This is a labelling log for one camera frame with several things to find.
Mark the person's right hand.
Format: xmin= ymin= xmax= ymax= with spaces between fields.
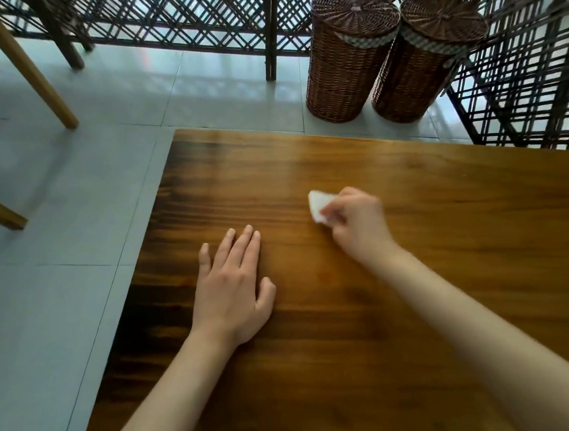
xmin=317 ymin=183 xmax=403 ymax=272

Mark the person's left hand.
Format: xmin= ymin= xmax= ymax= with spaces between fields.
xmin=181 ymin=223 xmax=283 ymax=353

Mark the white napkin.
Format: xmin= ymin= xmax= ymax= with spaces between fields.
xmin=307 ymin=188 xmax=341 ymax=225

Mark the person's left forearm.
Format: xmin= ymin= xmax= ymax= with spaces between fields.
xmin=76 ymin=326 xmax=244 ymax=431

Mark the person's right forearm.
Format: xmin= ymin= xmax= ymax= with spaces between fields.
xmin=368 ymin=227 xmax=569 ymax=431

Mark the dark wooden table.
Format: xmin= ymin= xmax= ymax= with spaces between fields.
xmin=44 ymin=94 xmax=569 ymax=431

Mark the brown wicker lidded basket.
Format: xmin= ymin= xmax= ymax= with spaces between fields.
xmin=362 ymin=0 xmax=497 ymax=126
xmin=297 ymin=0 xmax=410 ymax=126

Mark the dark wooden lattice screen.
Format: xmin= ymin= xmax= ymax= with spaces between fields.
xmin=439 ymin=0 xmax=569 ymax=164
xmin=0 ymin=0 xmax=500 ymax=105

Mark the light wooden table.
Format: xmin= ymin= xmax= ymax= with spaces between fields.
xmin=0 ymin=0 xmax=89 ymax=232

